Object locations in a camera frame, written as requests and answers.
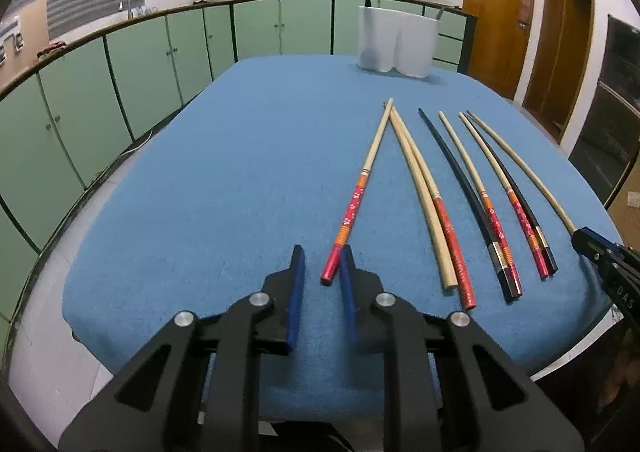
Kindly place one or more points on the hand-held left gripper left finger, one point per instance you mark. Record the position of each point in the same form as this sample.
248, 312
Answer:
295, 297

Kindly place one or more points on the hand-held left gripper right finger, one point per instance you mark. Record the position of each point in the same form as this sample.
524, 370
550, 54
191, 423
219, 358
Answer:
348, 302

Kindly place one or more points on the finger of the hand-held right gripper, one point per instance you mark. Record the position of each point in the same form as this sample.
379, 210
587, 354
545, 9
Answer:
592, 244

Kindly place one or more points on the black chopstick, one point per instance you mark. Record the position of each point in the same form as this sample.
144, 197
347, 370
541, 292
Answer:
462, 182
531, 218

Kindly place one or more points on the red floral bamboo chopstick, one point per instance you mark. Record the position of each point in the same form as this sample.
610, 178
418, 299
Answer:
521, 219
350, 212
492, 217

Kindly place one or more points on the plain bamboo chopstick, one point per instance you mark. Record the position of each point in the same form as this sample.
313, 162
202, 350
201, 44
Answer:
434, 232
532, 171

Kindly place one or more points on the white utensil holder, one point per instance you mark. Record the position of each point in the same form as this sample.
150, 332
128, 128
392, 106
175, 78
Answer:
395, 42

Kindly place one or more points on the cardboard box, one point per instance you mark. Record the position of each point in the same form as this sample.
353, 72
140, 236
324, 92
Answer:
627, 212

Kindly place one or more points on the dark cabinet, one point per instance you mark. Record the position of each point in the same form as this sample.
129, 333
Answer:
612, 122

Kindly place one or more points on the blue table mat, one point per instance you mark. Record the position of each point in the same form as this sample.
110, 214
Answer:
225, 182

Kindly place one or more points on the wooden door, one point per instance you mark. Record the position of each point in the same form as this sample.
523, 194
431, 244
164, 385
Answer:
555, 47
495, 12

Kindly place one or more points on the green lower kitchen cabinets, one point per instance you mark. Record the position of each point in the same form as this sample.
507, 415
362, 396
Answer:
150, 67

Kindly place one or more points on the red cloth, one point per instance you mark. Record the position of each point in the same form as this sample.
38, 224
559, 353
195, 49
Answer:
52, 49

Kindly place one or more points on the cardboard sheet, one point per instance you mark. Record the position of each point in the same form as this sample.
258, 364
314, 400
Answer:
32, 37

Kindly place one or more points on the white bracket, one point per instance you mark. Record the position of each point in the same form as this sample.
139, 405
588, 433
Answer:
12, 39

